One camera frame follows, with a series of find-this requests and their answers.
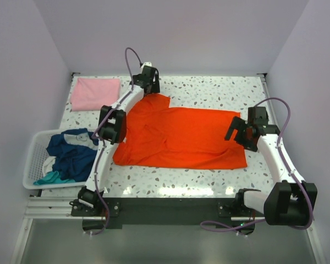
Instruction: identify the teal t shirt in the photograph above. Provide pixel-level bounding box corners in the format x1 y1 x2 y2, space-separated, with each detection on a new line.
34 171 75 185

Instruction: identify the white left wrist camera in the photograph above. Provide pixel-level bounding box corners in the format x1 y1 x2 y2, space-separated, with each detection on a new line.
142 62 152 67

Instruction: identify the orange t shirt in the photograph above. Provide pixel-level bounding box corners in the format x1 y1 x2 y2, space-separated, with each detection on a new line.
113 94 247 169

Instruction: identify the navy blue t shirt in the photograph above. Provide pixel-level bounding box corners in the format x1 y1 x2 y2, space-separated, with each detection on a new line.
46 128 98 183

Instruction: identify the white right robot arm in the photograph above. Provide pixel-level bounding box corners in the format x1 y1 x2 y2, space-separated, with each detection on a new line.
225 106 317 228

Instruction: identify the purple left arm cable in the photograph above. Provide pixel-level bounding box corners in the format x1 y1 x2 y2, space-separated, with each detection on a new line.
82 47 144 236

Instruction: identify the white plastic laundry basket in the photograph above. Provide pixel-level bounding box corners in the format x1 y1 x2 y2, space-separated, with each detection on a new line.
23 130 86 190

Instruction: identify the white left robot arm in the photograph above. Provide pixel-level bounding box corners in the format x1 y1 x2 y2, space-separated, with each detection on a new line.
78 62 160 216

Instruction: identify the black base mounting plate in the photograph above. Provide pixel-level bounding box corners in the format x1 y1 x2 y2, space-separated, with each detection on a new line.
70 196 266 230

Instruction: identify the white garment in basket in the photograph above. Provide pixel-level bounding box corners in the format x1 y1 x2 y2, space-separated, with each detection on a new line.
42 156 56 176

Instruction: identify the folded pink t shirt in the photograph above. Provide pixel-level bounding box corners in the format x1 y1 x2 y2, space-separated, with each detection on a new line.
70 78 120 112

